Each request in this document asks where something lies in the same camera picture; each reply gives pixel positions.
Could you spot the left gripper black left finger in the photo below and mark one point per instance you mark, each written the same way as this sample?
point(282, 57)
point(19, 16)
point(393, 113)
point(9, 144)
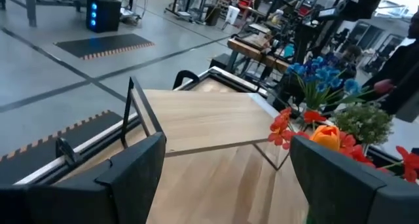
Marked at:
point(124, 191)

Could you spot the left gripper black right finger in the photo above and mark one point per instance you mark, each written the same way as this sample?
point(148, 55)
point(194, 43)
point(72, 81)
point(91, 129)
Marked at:
point(340, 191)

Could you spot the orange tulip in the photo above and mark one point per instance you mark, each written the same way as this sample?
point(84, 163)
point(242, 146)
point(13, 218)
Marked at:
point(325, 137)

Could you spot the large red flower bunch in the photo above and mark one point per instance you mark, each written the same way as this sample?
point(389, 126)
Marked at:
point(280, 125)

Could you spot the dark pink tulip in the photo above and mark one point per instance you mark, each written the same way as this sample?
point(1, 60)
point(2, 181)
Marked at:
point(383, 85)

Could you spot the blue flower bunch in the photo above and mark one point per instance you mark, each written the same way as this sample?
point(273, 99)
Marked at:
point(322, 75)

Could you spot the purple flower bunch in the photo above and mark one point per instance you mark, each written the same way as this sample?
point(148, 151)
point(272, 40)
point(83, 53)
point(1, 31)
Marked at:
point(334, 58)

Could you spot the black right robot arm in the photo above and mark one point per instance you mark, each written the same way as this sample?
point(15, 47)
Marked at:
point(363, 4)

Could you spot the white-flowered plant in black pot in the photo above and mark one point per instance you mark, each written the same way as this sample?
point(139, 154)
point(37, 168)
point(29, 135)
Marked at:
point(363, 122)

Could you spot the black hazard-striped floor mat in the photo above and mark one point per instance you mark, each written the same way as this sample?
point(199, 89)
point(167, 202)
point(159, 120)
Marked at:
point(101, 45)
point(49, 152)

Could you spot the person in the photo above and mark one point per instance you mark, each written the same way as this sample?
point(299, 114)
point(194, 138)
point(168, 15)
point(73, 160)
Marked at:
point(350, 58)
point(399, 70)

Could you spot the background wooden workbench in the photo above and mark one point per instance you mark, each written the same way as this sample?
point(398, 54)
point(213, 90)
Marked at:
point(252, 52)

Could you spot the black computer tower with lights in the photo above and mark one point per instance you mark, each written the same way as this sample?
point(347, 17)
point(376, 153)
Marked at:
point(104, 16)

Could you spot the black waste bin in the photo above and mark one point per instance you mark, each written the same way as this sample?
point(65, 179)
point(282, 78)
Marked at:
point(212, 16)

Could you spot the white waste bin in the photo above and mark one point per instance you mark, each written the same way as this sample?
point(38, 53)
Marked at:
point(232, 14)

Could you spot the black metal rig frame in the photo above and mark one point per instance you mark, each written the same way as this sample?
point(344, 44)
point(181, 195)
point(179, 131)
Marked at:
point(108, 140)

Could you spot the wooden shelf with black frame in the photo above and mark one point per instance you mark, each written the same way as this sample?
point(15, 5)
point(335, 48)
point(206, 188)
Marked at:
point(203, 119)

